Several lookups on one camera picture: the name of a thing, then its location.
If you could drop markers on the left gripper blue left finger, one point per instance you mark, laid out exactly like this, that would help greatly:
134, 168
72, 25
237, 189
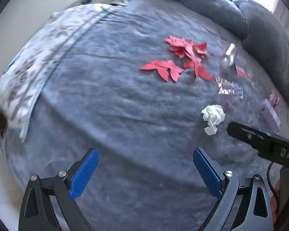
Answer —
37, 212

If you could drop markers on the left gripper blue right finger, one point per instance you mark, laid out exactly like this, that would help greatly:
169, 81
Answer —
254, 212

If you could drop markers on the white tissue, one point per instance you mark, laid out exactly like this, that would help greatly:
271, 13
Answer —
213, 115

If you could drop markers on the small pink-label plastic bottle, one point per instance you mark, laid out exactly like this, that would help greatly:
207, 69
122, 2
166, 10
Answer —
229, 56

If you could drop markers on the red paper scraps pile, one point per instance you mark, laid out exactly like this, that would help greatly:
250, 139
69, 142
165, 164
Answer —
190, 56

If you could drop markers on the clear red-white plastic wrapper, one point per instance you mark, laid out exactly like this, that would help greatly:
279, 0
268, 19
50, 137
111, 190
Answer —
240, 71

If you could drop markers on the person's right hand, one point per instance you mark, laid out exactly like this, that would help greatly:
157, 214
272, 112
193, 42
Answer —
275, 200

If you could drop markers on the purple cardboard box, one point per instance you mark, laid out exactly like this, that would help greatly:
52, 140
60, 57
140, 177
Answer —
271, 117

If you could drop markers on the blue-white sachet packet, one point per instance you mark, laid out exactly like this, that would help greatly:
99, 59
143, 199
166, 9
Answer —
239, 92

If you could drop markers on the clear pink candy wrapper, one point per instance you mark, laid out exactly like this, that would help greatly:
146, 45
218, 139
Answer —
226, 94

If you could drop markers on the rolled dark grey duvet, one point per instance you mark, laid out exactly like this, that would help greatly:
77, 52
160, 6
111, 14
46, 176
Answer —
261, 33

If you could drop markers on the grey plush bed blanket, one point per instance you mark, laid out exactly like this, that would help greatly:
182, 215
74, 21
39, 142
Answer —
144, 128

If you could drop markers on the floral white pillow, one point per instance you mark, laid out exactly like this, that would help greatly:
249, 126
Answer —
23, 80

